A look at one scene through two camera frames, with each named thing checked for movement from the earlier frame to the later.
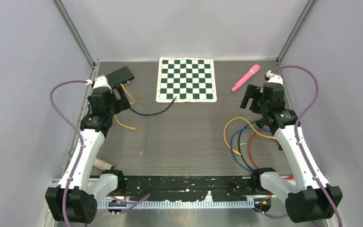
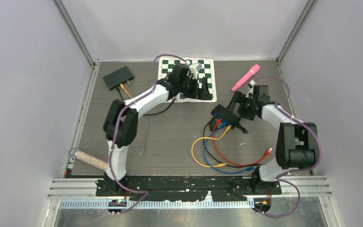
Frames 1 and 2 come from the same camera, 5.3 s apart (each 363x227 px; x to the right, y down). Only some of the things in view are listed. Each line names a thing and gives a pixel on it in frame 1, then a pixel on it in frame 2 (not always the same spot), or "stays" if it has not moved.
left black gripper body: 112,107 -> 183,85
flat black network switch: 120,76 stays
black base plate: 190,187 stays
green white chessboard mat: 189,79 stays
